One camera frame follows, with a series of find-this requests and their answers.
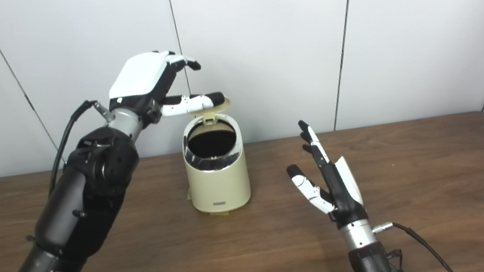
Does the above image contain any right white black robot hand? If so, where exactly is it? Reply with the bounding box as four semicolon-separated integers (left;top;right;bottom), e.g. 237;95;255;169
281;113;370;235

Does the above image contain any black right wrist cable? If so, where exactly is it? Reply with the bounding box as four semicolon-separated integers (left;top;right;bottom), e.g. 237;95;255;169
372;215;456;272

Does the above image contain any cream round bin lid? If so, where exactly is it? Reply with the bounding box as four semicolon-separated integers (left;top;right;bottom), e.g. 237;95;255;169
182;95;235;128

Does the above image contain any cream-colored bin body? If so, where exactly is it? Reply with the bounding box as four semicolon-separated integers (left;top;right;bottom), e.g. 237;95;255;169
178;110;253;216

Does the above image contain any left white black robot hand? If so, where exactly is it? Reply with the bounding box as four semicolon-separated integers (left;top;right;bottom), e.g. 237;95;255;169
103;43;227;132

